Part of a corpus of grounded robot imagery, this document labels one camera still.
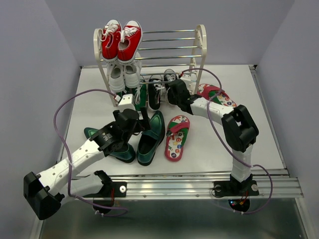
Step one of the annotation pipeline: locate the black canvas sneaker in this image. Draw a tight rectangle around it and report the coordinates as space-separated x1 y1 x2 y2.
147 75 165 111
164 69 177 105

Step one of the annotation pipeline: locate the pink patterned flip-flop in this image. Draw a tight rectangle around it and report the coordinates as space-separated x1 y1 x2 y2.
197 84 237 107
164 115 190 162

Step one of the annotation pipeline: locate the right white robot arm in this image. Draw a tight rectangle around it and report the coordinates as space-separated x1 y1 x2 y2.
168 79 259 194

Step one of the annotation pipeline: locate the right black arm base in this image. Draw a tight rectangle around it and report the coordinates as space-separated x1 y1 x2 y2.
211 180 259 213

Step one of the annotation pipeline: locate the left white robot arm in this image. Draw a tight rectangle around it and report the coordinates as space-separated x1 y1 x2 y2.
23 108 150 220

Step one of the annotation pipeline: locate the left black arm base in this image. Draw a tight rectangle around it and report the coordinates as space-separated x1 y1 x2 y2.
84 181 127 216

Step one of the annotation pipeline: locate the cream metal shoe rack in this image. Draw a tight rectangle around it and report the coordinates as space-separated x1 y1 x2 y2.
93 23 207 108

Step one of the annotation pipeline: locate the right green leather loafer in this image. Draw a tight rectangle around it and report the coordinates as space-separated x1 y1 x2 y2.
137 111 165 166

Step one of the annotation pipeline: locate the green leather loafer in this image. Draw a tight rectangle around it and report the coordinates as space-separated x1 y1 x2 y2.
84 127 136 163
137 111 165 166

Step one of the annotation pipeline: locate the right green canvas sneaker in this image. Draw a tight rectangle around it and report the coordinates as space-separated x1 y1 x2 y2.
134 79 147 112

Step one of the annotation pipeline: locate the green canvas sneaker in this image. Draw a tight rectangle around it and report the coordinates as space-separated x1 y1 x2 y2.
116 92 123 100
134 79 147 112

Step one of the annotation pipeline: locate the left green canvas sneaker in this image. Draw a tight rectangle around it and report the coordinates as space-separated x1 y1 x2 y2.
116 92 123 100

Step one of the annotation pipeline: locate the left green leather loafer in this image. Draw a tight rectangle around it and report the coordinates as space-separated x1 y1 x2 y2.
84 127 136 163

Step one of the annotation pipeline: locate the right white sneaker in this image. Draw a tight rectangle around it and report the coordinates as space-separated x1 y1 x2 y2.
124 60 142 89

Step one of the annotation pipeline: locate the white sneaker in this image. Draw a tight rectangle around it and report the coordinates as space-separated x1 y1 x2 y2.
107 61 125 93
124 60 142 89

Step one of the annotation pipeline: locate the left white sneaker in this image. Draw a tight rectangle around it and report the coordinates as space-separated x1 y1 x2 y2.
107 61 125 93

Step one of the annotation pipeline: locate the right red canvas sneaker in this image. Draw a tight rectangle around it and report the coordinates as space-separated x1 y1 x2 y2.
118 20 143 65

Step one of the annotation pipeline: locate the red canvas sneaker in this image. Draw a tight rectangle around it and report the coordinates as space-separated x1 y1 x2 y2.
118 20 143 65
101 19 122 62

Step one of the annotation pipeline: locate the left red canvas sneaker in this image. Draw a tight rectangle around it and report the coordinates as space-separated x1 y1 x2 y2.
101 19 122 62

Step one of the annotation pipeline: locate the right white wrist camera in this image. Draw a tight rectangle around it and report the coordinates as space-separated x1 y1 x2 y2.
180 73 192 90

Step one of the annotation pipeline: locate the aluminium mounting rail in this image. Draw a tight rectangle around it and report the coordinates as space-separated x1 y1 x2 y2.
111 174 303 201

